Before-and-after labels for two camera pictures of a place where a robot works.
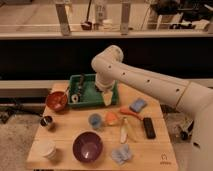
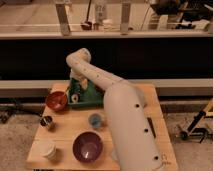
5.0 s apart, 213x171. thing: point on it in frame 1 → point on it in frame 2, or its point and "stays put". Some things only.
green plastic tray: x=83 y=92 stays put
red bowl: x=56 y=101 stays put
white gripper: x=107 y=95 → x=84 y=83
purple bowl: x=87 y=146 stays put
